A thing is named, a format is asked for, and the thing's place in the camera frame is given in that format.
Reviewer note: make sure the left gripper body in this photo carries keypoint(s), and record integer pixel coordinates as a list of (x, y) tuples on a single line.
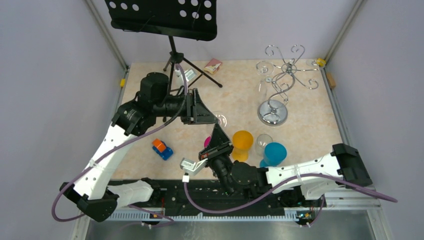
[(188, 118)]

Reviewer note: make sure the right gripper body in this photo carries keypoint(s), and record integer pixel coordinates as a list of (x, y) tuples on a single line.
[(218, 157)]

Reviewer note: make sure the clear wine glass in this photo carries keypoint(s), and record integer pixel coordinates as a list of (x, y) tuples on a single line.
[(222, 121)]

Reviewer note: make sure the tall clear flute glass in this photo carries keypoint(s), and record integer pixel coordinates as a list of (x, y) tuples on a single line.
[(264, 69)]

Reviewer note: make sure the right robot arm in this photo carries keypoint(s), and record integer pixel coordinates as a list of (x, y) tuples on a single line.
[(342, 166)]

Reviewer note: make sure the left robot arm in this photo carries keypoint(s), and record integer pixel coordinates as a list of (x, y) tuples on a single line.
[(91, 192)]

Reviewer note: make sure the small clear tumbler glass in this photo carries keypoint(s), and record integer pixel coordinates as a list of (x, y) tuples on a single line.
[(261, 142)]

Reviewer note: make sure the chrome wine glass rack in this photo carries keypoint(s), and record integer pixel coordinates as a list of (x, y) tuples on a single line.
[(273, 111)]

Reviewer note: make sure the magenta plastic goblet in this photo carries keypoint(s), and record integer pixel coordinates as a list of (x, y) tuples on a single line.
[(207, 141)]

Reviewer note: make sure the orange plastic goblet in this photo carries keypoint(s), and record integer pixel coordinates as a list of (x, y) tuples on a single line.
[(242, 141)]

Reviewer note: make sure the blue orange toy car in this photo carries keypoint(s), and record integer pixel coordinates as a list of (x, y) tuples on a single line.
[(160, 148)]

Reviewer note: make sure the small pink card box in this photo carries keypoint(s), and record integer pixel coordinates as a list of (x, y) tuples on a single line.
[(212, 66)]

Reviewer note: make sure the blue plastic goblet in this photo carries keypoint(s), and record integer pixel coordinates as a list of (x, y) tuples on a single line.
[(274, 154)]

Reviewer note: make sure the yellow left edge clamp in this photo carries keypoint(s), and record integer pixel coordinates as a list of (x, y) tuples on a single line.
[(122, 82)]

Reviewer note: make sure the black music stand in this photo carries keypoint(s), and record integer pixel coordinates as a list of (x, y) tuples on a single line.
[(146, 30)]

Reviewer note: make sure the wooden block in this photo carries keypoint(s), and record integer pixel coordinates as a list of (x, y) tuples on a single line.
[(331, 81)]

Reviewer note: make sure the yellow corner clamp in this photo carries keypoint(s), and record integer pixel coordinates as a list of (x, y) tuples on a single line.
[(321, 62)]

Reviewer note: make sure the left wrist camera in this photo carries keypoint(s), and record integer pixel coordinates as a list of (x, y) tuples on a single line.
[(190, 75)]

